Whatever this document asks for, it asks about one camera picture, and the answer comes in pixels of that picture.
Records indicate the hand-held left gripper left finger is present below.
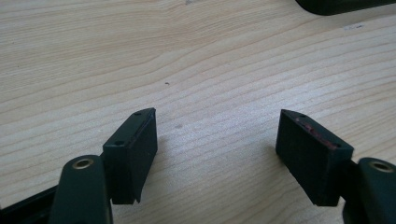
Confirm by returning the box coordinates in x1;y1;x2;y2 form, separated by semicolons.
102;107;159;205

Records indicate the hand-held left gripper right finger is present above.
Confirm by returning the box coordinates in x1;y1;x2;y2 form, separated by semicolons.
275;108;355;207

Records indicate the black flat object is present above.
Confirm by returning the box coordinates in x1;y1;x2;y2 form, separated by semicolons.
294;0;396;17

